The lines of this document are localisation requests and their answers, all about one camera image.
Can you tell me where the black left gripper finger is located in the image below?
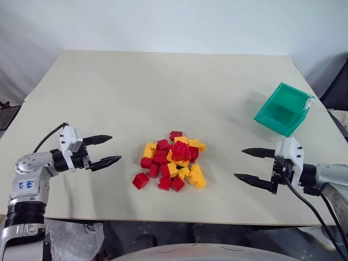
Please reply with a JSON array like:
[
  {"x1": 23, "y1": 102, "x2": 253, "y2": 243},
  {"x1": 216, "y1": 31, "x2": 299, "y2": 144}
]
[
  {"x1": 90, "y1": 155, "x2": 122, "y2": 172},
  {"x1": 82, "y1": 134, "x2": 113, "y2": 146}
]

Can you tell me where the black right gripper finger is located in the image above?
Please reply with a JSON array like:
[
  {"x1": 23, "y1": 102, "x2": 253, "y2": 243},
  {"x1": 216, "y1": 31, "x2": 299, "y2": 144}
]
[
  {"x1": 241, "y1": 147, "x2": 277, "y2": 159},
  {"x1": 234, "y1": 173, "x2": 274, "y2": 192}
]

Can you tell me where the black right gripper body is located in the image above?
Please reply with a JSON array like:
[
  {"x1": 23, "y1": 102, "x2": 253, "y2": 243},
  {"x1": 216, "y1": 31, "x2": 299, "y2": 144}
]
[{"x1": 270, "y1": 158, "x2": 290, "y2": 195}]

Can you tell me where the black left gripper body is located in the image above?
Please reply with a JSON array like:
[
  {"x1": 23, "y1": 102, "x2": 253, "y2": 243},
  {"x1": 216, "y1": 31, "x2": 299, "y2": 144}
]
[{"x1": 70, "y1": 146, "x2": 94, "y2": 171}]

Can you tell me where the green plastic bin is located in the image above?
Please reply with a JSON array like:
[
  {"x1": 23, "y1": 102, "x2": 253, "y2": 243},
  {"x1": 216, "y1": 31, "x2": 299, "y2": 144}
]
[{"x1": 253, "y1": 82, "x2": 316, "y2": 138}]

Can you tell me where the long yellow toy block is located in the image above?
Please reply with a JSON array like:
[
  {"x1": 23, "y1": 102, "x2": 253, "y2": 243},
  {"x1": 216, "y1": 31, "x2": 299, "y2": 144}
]
[{"x1": 188, "y1": 163, "x2": 208, "y2": 189}]

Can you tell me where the flat yellow toy block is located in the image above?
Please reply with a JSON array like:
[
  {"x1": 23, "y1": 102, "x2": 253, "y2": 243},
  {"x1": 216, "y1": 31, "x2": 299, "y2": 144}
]
[{"x1": 165, "y1": 149, "x2": 191, "y2": 167}]

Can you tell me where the large red toy block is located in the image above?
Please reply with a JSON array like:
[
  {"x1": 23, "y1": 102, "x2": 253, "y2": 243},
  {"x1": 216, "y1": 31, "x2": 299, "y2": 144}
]
[{"x1": 171, "y1": 141, "x2": 191, "y2": 162}]

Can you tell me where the grey crumpled sheet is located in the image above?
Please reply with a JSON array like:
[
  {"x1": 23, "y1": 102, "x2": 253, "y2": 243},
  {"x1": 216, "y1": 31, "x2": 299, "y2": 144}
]
[{"x1": 44, "y1": 218, "x2": 105, "y2": 261}]

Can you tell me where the dark bag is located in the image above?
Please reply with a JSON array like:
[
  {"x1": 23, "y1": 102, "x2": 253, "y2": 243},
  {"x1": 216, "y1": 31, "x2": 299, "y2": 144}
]
[{"x1": 0, "y1": 101, "x2": 21, "y2": 132}]

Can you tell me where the grey robot torso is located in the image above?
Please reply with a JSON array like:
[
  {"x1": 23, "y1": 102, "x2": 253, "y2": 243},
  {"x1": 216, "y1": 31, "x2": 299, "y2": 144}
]
[{"x1": 108, "y1": 243, "x2": 301, "y2": 261}]

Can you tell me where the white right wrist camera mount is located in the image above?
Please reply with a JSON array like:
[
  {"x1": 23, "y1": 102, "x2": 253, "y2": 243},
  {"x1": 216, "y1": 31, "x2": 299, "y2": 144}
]
[{"x1": 274, "y1": 136, "x2": 305, "y2": 189}]

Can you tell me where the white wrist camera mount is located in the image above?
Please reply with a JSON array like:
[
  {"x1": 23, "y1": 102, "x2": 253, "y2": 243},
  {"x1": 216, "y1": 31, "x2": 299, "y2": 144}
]
[
  {"x1": 274, "y1": 136, "x2": 305, "y2": 189},
  {"x1": 59, "y1": 125, "x2": 84, "y2": 173}
]

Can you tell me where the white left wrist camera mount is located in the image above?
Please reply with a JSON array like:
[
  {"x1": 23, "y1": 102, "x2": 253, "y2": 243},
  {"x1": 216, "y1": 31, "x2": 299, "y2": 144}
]
[{"x1": 59, "y1": 125, "x2": 84, "y2": 173}]

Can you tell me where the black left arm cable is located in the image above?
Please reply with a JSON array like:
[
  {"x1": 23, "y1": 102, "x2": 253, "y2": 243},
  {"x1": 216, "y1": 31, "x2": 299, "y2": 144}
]
[{"x1": 33, "y1": 122, "x2": 68, "y2": 153}]

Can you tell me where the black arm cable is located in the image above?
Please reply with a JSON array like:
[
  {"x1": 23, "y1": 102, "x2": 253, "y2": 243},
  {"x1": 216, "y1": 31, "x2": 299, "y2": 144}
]
[
  {"x1": 319, "y1": 191, "x2": 348, "y2": 252},
  {"x1": 33, "y1": 122, "x2": 68, "y2": 153}
]

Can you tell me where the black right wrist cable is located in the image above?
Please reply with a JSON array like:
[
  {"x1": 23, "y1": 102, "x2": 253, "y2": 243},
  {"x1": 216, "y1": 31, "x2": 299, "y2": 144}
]
[{"x1": 285, "y1": 181, "x2": 344, "y2": 261}]

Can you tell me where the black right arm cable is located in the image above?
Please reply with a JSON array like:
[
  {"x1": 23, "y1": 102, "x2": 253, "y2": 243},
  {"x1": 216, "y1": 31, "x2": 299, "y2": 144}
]
[{"x1": 319, "y1": 191, "x2": 348, "y2": 252}]

